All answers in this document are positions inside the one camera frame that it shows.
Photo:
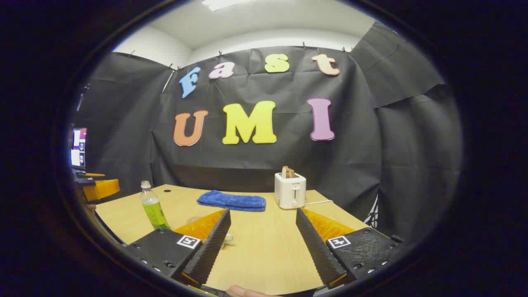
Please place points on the black backdrop cloth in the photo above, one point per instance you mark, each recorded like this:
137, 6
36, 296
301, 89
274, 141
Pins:
288, 165

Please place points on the computer monitor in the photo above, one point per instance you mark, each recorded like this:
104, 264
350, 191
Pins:
79, 144

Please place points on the white teacup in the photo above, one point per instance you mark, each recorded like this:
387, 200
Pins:
228, 238

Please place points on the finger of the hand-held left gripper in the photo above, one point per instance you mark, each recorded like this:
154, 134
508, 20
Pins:
103, 189

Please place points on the ceiling light panel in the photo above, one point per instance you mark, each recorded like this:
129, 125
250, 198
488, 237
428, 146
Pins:
222, 4

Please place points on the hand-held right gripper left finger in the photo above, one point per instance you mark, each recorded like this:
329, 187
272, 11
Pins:
210, 251

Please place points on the blue folded towel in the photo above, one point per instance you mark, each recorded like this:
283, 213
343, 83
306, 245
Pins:
231, 201

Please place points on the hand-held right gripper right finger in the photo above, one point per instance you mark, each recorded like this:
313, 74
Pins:
317, 251

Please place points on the toasted bread slice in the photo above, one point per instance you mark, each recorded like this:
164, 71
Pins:
287, 172

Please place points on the white metal stand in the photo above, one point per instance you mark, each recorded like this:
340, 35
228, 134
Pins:
373, 216

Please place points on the white toaster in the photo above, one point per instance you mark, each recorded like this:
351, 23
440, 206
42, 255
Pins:
288, 192

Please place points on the green label water bottle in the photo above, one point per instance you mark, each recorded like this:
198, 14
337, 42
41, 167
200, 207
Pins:
153, 210

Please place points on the round cork coaster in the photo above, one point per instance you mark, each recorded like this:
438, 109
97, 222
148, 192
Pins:
194, 219

